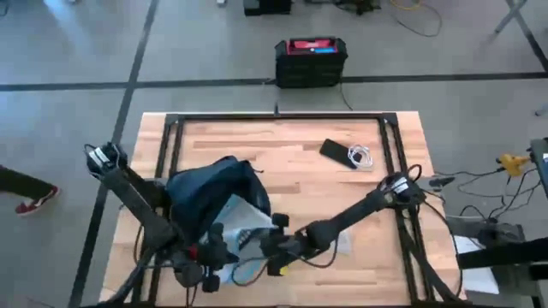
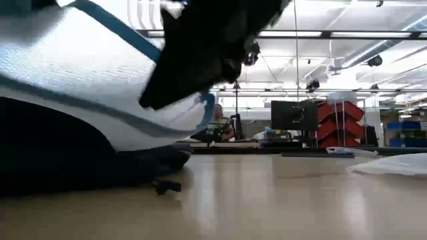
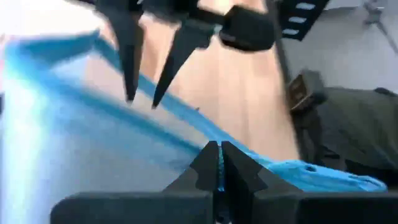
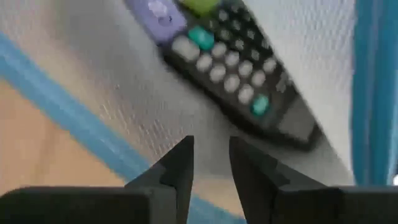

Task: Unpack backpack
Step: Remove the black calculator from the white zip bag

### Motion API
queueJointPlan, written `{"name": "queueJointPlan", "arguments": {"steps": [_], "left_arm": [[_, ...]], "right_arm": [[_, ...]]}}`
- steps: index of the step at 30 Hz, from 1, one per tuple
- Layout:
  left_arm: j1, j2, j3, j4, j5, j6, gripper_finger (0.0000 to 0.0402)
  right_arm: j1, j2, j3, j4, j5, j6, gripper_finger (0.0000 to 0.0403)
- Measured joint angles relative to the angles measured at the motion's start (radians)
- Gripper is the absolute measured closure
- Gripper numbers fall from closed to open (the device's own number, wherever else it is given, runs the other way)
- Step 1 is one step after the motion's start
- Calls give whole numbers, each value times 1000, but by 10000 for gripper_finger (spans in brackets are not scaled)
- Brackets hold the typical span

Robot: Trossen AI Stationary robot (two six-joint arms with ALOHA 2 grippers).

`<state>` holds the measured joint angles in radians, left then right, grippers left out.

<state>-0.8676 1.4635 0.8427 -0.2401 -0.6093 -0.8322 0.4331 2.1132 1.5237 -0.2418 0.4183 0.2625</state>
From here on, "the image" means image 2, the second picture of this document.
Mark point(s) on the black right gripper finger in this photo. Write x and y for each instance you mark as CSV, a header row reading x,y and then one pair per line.
x,y
180,80

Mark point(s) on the white mesh pouch blue trim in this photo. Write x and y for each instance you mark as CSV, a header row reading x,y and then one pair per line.
x,y
66,66

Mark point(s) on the dark blue backpack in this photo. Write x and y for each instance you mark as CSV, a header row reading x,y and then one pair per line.
x,y
50,160

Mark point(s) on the clear plastic bag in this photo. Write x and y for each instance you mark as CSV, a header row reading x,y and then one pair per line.
x,y
393,165

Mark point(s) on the black ceiling lamp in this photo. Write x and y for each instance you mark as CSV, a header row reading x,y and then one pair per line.
x,y
252,55
375,60
313,85

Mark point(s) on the person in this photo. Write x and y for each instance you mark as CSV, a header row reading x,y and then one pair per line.
x,y
220,123

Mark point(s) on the black tripod stand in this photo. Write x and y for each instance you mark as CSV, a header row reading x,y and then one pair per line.
x,y
237,126

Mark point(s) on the black monitor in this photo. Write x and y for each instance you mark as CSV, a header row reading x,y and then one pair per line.
x,y
293,115

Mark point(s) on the clear plastic tub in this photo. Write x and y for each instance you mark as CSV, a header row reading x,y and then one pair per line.
x,y
342,97

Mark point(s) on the red storage bin rack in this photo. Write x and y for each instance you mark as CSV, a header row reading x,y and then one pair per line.
x,y
340,123

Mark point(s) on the white crumpled sheet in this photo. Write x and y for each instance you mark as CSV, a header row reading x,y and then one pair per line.
x,y
350,151

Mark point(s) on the blue storage bins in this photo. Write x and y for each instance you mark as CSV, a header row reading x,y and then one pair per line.
x,y
405,133

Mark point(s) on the silver ceiling duct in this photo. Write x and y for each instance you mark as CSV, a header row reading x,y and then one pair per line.
x,y
383,46

